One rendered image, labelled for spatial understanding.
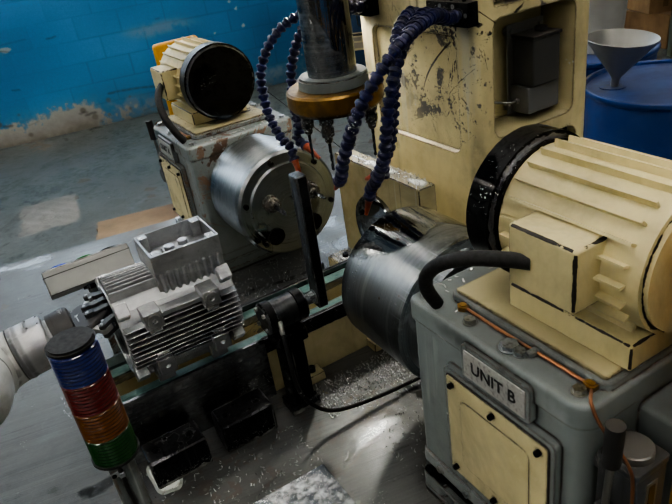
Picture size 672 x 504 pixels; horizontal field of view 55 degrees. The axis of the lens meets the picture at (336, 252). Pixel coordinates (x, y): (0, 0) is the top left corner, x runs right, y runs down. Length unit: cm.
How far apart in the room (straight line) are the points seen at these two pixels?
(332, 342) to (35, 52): 560
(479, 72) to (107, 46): 564
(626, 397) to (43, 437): 107
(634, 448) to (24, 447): 109
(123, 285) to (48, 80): 563
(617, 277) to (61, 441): 107
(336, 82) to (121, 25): 553
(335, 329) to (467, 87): 53
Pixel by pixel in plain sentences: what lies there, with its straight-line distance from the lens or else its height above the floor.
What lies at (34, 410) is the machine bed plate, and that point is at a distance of 151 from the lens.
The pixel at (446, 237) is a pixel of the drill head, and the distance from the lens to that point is 100.
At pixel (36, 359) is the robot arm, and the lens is 113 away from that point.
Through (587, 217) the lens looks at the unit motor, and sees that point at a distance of 70.
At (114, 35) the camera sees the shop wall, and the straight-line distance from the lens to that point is 663.
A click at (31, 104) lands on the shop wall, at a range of 674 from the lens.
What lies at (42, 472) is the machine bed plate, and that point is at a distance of 136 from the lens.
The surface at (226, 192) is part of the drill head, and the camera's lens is 150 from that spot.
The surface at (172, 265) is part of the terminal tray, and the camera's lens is 111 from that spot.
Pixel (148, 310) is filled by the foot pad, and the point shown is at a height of 110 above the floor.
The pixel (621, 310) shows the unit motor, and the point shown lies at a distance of 71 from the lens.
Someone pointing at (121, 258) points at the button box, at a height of 106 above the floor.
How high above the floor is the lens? 164
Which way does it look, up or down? 29 degrees down
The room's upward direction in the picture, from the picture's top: 9 degrees counter-clockwise
